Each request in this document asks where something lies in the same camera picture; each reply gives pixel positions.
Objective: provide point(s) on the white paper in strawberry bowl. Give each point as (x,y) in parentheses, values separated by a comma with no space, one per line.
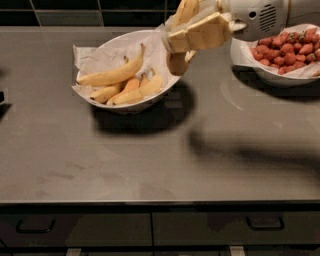
(300,71)

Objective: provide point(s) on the dark drawer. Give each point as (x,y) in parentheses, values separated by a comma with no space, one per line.
(230,228)
(73,230)

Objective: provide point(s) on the small left banana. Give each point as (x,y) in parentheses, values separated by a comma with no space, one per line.
(104,94)

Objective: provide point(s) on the small orange-tinted banana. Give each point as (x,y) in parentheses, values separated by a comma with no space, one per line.
(131,84)

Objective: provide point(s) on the right dark drawer front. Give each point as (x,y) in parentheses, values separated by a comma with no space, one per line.
(230,228)

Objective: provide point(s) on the white strawberry bowl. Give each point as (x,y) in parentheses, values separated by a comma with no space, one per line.
(263,73)

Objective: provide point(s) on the left drawer black handle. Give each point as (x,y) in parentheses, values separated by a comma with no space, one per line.
(35,224)

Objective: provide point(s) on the white banana bowl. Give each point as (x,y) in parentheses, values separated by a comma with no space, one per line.
(127,74)

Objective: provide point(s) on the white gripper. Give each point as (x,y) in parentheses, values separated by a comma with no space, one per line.
(258,19)

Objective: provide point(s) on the left dark drawer front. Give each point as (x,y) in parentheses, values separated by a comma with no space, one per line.
(73,230)

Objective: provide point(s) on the pile of red strawberries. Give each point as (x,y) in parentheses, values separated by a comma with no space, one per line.
(288,51)

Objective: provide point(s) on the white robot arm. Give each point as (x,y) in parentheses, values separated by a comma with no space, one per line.
(300,12)

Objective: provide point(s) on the right drawer black handle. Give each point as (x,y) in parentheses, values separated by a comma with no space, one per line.
(265,222)

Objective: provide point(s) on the white paper in banana bowl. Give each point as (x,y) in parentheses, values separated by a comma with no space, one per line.
(111,55)

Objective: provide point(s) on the long top banana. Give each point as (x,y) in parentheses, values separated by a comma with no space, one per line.
(116,75)

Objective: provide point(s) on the dark object at left edge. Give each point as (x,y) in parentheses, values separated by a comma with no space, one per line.
(2,97)

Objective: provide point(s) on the drawer black handle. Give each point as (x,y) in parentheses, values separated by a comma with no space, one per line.
(35,224)
(265,222)

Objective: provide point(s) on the right lower banana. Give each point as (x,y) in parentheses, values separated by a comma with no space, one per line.
(153,87)

